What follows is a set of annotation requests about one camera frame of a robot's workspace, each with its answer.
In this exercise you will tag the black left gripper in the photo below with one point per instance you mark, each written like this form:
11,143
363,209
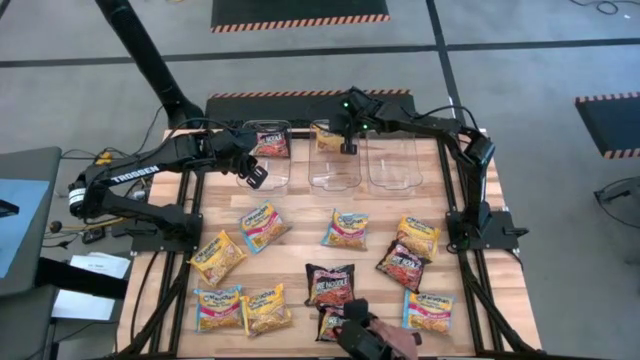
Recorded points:
237,150

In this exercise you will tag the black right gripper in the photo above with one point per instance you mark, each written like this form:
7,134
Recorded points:
362,112

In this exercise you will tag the yellow Maruchan noodle packet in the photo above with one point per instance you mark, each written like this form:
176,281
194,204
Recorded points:
327,142
266,310
420,235
217,257

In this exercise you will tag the black Maruchan fire noodle packet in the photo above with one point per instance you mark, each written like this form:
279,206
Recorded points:
327,325
402,267
330,285
270,145

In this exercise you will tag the blue Maruchan noodle packet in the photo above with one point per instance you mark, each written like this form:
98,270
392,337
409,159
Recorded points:
262,227
218,310
428,312
346,230

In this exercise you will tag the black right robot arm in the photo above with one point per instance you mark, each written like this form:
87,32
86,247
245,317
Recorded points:
480,165

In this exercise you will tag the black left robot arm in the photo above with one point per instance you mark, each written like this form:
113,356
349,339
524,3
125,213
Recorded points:
130,175

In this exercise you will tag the clear plastic bin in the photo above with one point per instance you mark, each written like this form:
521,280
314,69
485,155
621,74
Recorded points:
262,175
395,175
334,175

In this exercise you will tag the black hazard-striped floor mat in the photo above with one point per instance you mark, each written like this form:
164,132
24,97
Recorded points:
610,125
280,107
300,10

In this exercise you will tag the yellow power plug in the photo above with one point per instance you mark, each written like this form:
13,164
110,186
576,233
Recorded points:
104,159

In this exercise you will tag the thick black pole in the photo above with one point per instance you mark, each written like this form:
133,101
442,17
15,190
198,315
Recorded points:
145,55

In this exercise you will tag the small black power adapter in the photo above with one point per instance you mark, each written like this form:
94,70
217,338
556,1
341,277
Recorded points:
94,236

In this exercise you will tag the white paper sheet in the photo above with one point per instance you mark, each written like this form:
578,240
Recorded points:
82,305
100,265

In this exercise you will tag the black bar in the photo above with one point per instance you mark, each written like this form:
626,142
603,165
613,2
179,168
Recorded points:
80,280

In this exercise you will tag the small black knob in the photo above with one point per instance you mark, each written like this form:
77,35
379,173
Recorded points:
56,226

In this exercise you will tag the grey side table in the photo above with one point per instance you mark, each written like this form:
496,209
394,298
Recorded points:
30,165

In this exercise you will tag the blue sheet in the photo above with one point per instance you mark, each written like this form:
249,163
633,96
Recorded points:
20,235

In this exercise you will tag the small black device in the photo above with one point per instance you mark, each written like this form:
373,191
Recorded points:
7,209

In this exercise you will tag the black aluminium table frame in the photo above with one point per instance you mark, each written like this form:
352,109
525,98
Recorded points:
300,134

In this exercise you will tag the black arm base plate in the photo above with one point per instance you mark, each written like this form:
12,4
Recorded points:
507,239
145,245

